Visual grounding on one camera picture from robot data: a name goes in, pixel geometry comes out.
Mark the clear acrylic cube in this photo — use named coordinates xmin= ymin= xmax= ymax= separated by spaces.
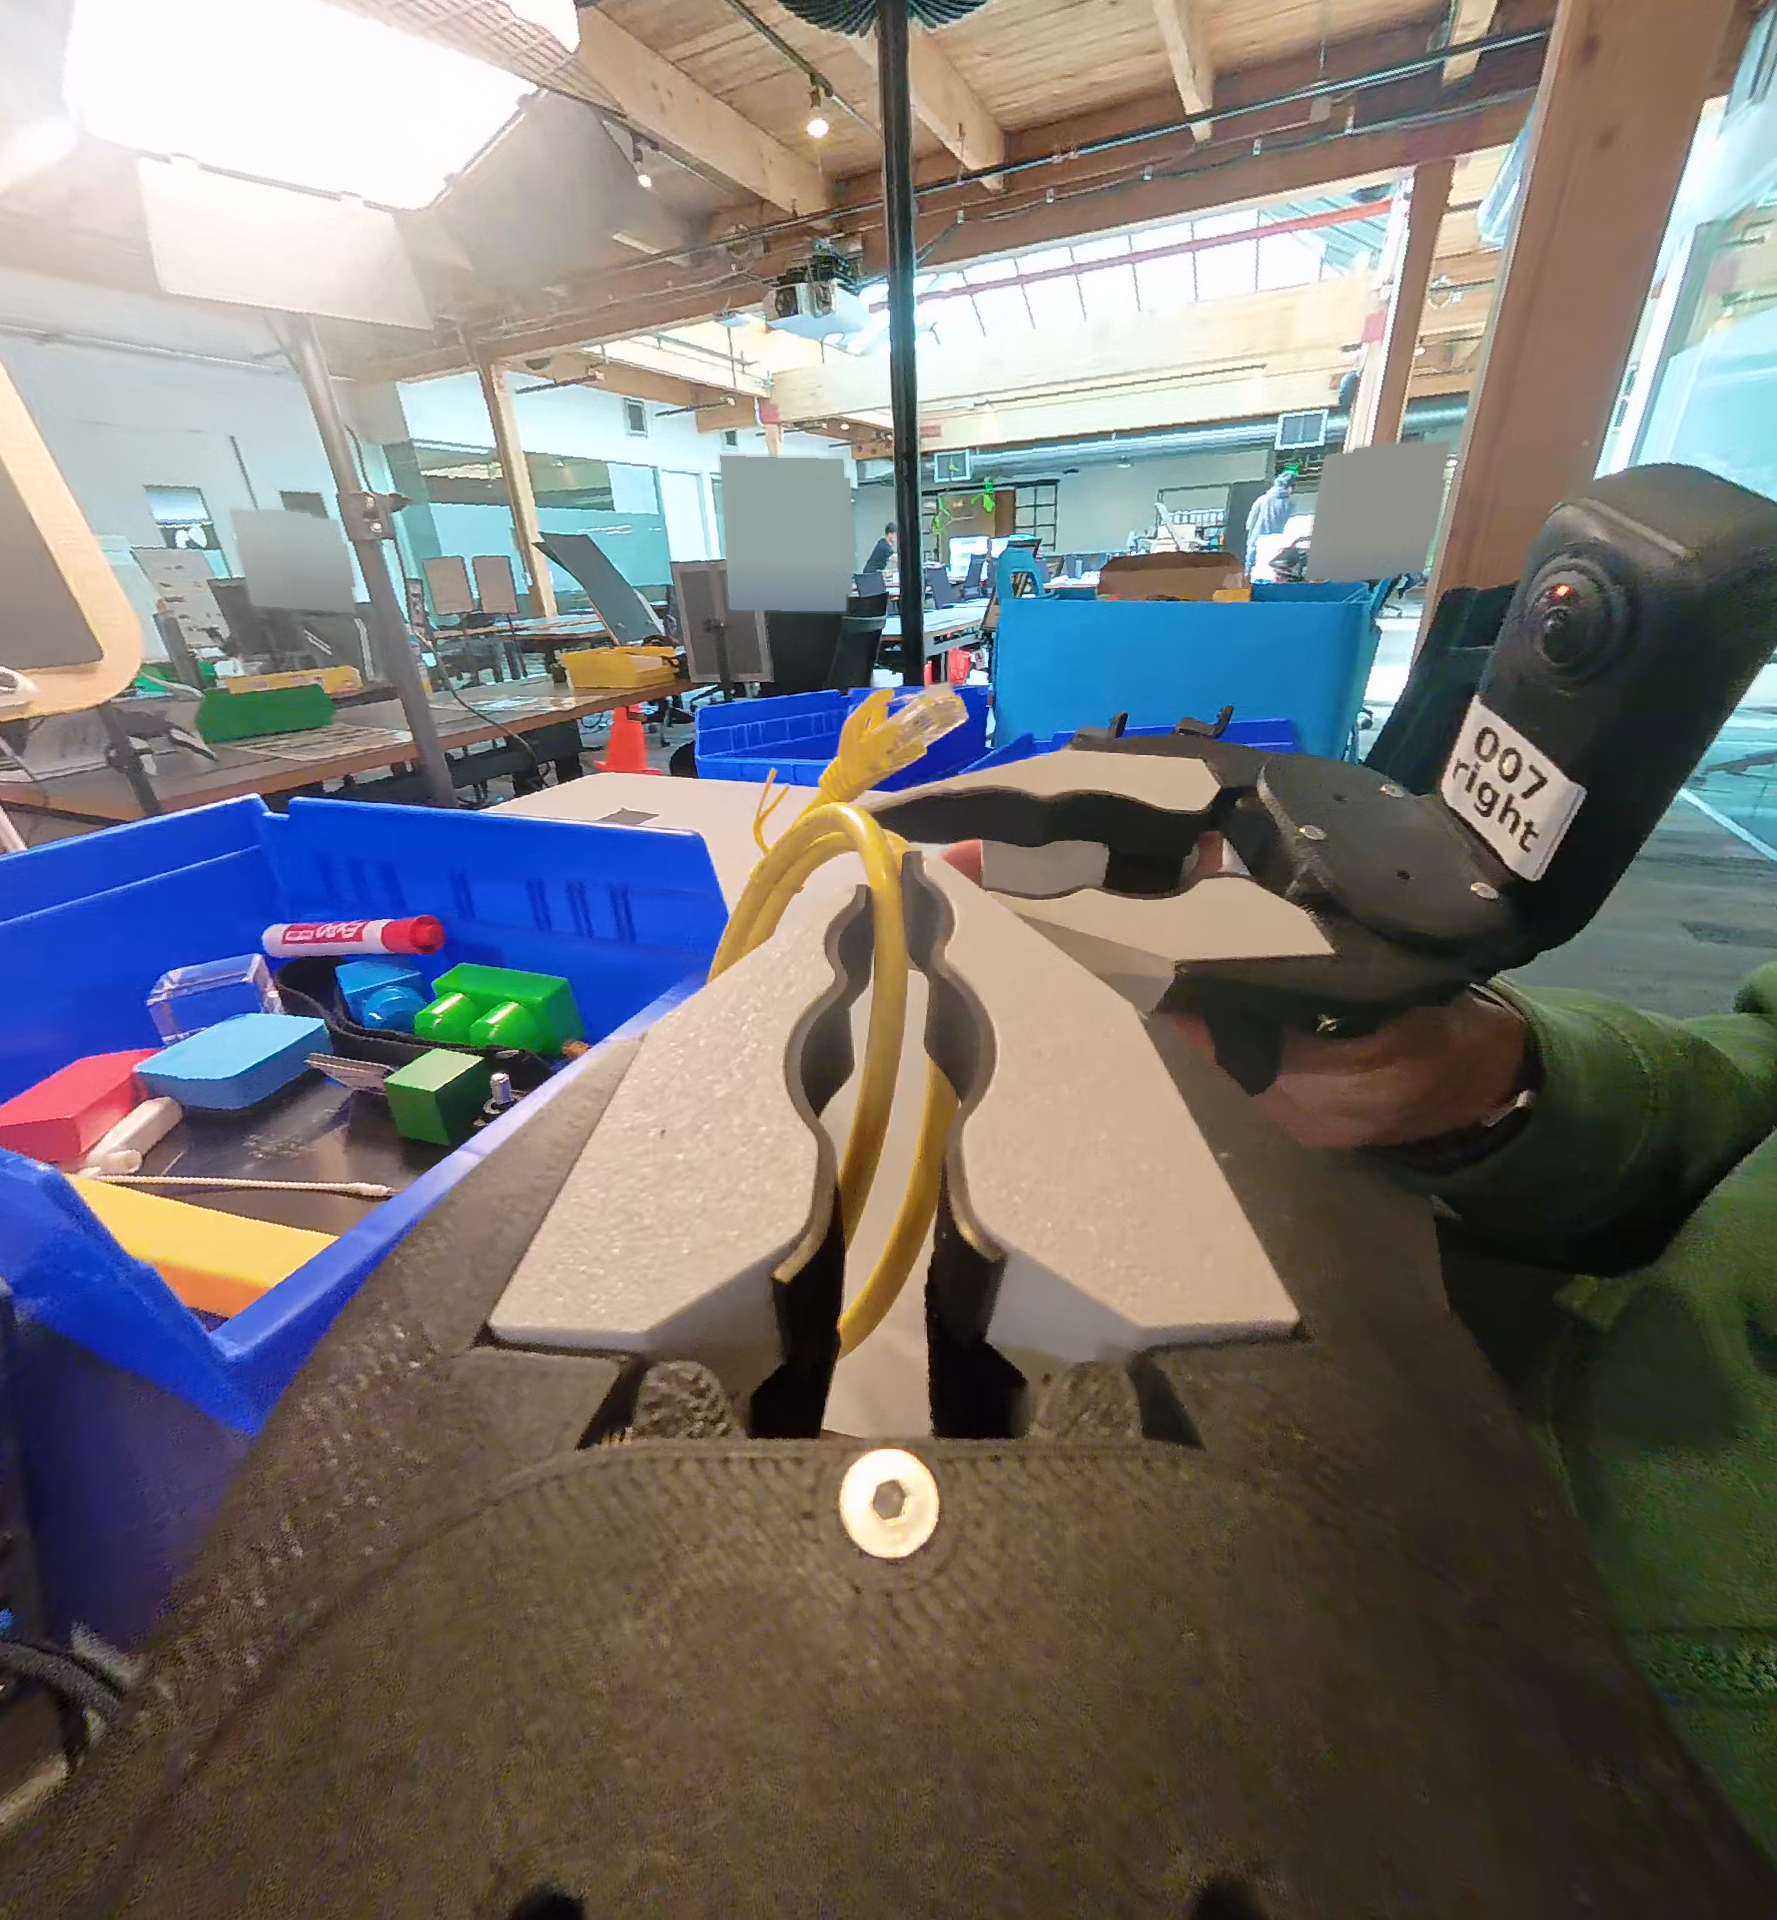
xmin=145 ymin=956 xmax=284 ymax=1047

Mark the long yellow block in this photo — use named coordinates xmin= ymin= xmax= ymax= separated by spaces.
xmin=71 ymin=1173 xmax=339 ymax=1319

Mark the green bin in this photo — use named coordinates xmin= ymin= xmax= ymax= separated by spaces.
xmin=193 ymin=680 xmax=336 ymax=745

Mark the thick wooden post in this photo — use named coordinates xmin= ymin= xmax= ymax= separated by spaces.
xmin=1418 ymin=0 xmax=1752 ymax=692

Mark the black cable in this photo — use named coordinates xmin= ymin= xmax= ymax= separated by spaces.
xmin=0 ymin=1626 xmax=127 ymax=1801

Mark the black tilted panel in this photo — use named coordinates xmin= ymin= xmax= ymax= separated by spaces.
xmin=536 ymin=533 xmax=673 ymax=647

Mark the green cube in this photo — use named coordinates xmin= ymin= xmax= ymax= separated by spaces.
xmin=380 ymin=1047 xmax=486 ymax=1149

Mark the black pole round disc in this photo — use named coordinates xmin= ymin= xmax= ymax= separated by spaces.
xmin=775 ymin=0 xmax=985 ymax=700

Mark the blue stud brick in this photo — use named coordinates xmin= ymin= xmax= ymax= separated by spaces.
xmin=336 ymin=957 xmax=432 ymax=1035

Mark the red dry-erase marker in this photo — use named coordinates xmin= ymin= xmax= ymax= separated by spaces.
xmin=261 ymin=911 xmax=447 ymax=962

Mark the black strap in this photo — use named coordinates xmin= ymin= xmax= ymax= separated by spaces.
xmin=277 ymin=957 xmax=426 ymax=1081

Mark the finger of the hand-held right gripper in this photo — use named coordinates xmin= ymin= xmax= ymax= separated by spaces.
xmin=866 ymin=745 xmax=1265 ymax=902
xmin=977 ymin=835 xmax=1345 ymax=1012

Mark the yellow ethernet cable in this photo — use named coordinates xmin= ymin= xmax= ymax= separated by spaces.
xmin=709 ymin=681 xmax=973 ymax=1359

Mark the black board tan frame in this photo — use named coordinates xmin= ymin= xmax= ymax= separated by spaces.
xmin=0 ymin=278 xmax=144 ymax=720

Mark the white adapter cable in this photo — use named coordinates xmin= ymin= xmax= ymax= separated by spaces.
xmin=79 ymin=1098 xmax=399 ymax=1202

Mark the slim wooden post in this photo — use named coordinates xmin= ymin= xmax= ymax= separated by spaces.
xmin=1345 ymin=157 xmax=1453 ymax=454
xmin=472 ymin=361 xmax=554 ymax=619

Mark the person's right hand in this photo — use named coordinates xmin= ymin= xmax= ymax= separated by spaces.
xmin=1254 ymin=982 xmax=1541 ymax=1156

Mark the green two-stud brick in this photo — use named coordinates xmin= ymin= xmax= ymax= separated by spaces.
xmin=413 ymin=966 xmax=585 ymax=1061

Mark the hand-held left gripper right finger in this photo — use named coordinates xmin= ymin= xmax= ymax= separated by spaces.
xmin=905 ymin=856 xmax=1301 ymax=1406

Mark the ceiling projector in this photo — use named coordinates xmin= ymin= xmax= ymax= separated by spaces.
xmin=759 ymin=245 xmax=866 ymax=339

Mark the long wooden table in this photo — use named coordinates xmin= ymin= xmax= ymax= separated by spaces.
xmin=0 ymin=681 xmax=709 ymax=817

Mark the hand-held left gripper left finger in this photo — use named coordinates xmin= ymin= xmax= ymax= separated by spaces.
xmin=485 ymin=888 xmax=873 ymax=1406

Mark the small blue bin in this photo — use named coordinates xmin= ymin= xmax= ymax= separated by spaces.
xmin=692 ymin=686 xmax=998 ymax=788
xmin=963 ymin=716 xmax=1299 ymax=778

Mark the light blue foam block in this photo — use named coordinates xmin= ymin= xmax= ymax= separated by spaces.
xmin=137 ymin=1012 xmax=334 ymax=1114

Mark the red block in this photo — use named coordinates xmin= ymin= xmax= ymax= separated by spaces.
xmin=0 ymin=1047 xmax=160 ymax=1168

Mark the large blue plastic bin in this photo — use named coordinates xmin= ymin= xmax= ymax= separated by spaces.
xmin=0 ymin=794 xmax=733 ymax=1644

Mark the computer monitor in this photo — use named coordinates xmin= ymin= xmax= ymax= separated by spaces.
xmin=667 ymin=561 xmax=775 ymax=686

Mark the light blue cart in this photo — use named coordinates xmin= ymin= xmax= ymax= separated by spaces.
xmin=989 ymin=584 xmax=1382 ymax=760

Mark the metal light stand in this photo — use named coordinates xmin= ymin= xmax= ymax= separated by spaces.
xmin=280 ymin=314 xmax=461 ymax=813

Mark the studio light panel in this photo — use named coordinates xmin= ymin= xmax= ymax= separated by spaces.
xmin=0 ymin=0 xmax=709 ymax=332

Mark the person's right forearm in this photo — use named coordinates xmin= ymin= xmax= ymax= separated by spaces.
xmin=1397 ymin=944 xmax=1777 ymax=1277

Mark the green jacket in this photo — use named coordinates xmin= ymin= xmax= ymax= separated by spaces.
xmin=1443 ymin=1139 xmax=1777 ymax=1920

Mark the cardboard box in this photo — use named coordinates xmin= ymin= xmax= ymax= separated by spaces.
xmin=1098 ymin=554 xmax=1247 ymax=605

